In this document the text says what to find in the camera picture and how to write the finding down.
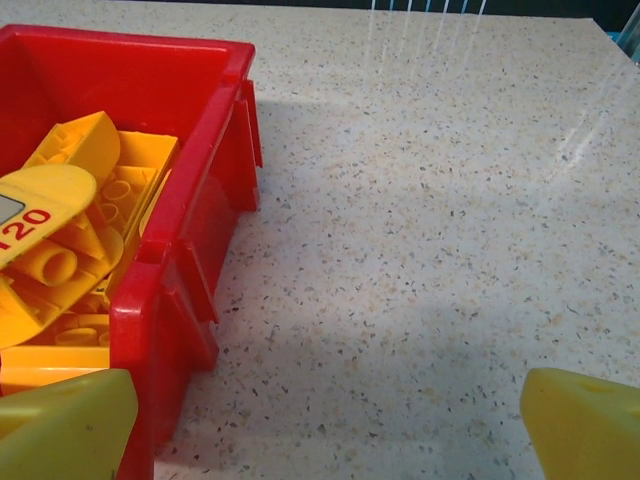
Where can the red plastic bin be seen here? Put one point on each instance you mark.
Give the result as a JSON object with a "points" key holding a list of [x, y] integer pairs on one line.
{"points": [[190, 210]]}

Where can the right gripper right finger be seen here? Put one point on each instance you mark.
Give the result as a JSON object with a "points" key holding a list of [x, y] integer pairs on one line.
{"points": [[590, 435]]}

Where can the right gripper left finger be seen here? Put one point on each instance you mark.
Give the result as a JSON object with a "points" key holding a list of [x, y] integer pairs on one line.
{"points": [[65, 430]]}

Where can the long yellow lego brick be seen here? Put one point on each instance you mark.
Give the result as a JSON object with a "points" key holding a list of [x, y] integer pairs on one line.
{"points": [[145, 175]]}

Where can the yellow rounded lego piece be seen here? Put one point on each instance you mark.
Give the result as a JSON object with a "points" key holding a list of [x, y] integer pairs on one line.
{"points": [[50, 200]]}

